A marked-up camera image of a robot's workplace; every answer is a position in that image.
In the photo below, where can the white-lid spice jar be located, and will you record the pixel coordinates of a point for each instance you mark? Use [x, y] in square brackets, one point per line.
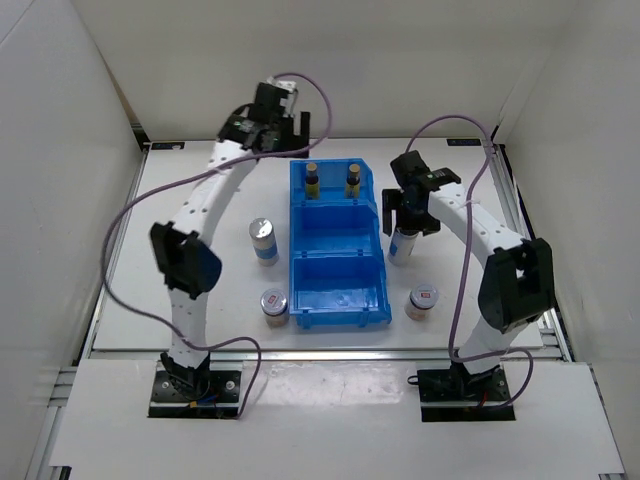
[274, 305]
[420, 301]

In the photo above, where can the blue three-compartment plastic bin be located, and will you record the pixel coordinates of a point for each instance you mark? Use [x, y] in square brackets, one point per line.
[337, 272]

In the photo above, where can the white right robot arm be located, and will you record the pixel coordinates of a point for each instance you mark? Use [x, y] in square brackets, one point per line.
[517, 285]

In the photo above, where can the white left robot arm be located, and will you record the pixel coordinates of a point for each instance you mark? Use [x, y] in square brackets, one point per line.
[182, 246]

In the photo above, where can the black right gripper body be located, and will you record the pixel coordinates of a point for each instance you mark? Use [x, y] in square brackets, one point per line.
[414, 218]

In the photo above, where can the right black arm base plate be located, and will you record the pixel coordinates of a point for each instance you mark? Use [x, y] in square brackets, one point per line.
[450, 400]

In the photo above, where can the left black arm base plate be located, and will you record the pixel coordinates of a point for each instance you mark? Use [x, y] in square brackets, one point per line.
[220, 400]

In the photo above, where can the right white-lid spice jar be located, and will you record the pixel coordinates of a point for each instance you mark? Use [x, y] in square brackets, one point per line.
[420, 301]

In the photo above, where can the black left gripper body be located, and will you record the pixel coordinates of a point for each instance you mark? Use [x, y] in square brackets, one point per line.
[283, 137]

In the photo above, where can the left white-lid spice jar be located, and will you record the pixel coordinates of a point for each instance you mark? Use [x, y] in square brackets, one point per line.
[274, 305]

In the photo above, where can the blue-label silver-lid shaker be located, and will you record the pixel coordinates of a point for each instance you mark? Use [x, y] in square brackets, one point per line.
[264, 242]
[401, 246]

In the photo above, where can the yellow-label small brown bottle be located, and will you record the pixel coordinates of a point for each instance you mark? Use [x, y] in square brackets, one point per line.
[352, 186]
[312, 189]

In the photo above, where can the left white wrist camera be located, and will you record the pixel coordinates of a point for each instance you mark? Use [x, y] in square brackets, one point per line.
[289, 87]

